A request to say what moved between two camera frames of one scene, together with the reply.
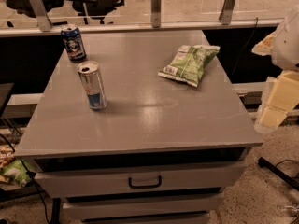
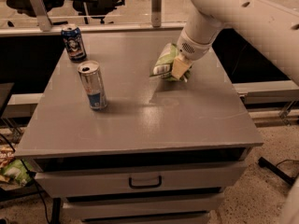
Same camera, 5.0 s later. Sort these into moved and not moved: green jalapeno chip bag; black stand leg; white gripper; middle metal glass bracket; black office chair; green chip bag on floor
Moved: white gripper; green jalapeno chip bag
Not moved: black stand leg; black office chair; middle metal glass bracket; green chip bag on floor
